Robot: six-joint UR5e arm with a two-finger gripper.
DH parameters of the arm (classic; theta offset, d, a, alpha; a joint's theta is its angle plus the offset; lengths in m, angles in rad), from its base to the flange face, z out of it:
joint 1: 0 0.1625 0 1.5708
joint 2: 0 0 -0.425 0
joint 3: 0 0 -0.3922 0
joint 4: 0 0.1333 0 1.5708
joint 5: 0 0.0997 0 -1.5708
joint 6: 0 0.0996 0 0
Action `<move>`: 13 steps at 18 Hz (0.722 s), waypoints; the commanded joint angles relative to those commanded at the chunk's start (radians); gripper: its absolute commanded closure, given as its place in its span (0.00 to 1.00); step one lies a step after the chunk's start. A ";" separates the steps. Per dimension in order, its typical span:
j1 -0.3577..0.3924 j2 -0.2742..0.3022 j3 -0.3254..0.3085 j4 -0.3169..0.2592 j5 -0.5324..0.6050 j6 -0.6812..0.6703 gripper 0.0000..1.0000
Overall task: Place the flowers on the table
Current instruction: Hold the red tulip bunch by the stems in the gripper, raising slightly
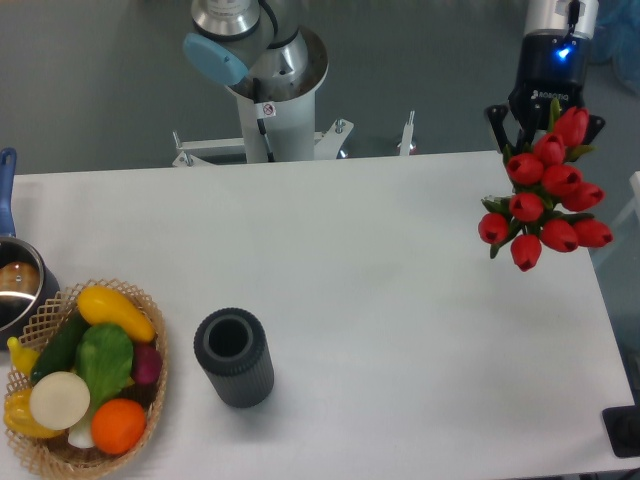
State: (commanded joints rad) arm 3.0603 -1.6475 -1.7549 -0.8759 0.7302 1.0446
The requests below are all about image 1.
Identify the dark grey ribbed vase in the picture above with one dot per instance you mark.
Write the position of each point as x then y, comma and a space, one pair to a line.
231, 347

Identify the yellow banana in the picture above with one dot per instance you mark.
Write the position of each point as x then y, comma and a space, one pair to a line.
22, 358

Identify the black device at edge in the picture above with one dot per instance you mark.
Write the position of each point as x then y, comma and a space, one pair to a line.
622, 427

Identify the yellow squash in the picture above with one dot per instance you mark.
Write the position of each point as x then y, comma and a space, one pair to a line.
101, 305

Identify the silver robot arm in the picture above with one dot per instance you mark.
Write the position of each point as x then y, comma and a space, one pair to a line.
413, 75

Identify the blue handled saucepan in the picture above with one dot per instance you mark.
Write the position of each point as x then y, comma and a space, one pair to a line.
26, 281

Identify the white onion half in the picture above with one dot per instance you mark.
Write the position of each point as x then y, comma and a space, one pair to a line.
59, 400

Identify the dark green cucumber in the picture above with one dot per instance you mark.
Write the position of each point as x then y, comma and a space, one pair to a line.
60, 352

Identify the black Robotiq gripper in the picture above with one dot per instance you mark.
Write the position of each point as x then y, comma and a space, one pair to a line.
550, 67

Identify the white leek stalk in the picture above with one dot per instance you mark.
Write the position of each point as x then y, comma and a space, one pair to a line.
80, 435

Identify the orange fruit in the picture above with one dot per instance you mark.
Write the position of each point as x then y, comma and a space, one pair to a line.
117, 426

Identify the yellow bell pepper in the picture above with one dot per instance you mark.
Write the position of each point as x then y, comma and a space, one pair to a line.
18, 417

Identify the purple radish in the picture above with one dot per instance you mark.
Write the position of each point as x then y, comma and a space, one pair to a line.
147, 364

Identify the green lettuce leaf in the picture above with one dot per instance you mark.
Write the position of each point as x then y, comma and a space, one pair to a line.
104, 360

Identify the woven wicker basket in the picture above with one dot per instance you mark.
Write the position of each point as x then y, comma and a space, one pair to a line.
55, 458

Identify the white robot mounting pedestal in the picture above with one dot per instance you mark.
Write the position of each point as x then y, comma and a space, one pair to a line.
271, 132

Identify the red tulip bouquet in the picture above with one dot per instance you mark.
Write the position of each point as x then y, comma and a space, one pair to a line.
550, 201

